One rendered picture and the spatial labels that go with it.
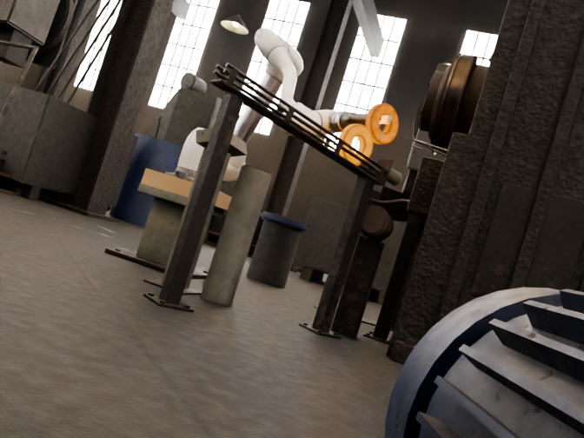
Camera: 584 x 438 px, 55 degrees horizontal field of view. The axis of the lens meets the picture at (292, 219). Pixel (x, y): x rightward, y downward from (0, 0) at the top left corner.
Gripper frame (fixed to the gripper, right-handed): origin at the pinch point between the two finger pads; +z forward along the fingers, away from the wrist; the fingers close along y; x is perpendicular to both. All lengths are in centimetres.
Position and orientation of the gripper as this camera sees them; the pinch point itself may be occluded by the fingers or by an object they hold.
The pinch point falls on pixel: (382, 119)
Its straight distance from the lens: 222.7
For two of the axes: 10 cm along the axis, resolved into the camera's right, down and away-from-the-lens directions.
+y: -7.4, -2.6, -6.2
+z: 6.1, 1.1, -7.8
